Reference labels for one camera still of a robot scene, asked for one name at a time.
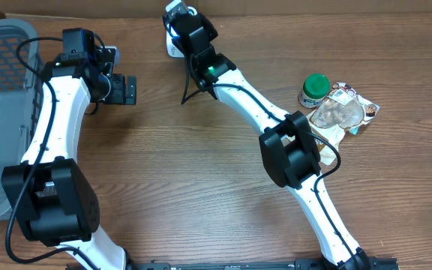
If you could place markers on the teal wipes packet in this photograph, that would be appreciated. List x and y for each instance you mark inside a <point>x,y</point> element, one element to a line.
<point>354,130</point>

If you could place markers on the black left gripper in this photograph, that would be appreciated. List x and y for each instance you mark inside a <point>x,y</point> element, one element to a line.
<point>119,97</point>

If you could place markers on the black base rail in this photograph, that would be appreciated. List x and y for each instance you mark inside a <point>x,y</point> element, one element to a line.
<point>298,264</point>

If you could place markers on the white barcode scanner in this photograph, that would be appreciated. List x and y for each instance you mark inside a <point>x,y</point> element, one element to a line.
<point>171,48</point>

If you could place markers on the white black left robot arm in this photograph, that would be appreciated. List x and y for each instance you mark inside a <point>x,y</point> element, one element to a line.
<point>52,201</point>

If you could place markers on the green lid jar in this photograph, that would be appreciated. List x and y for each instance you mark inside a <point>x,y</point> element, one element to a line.
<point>314,90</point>

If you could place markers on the grey plastic basket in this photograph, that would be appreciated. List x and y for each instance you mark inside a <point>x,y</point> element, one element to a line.
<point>20,96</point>

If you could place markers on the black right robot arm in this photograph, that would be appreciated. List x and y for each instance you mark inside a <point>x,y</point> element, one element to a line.
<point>288,146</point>

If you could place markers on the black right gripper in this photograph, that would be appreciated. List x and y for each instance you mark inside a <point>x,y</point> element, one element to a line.
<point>208,27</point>

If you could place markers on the beige pouch bag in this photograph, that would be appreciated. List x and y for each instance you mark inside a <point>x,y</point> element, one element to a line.
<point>341,110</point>

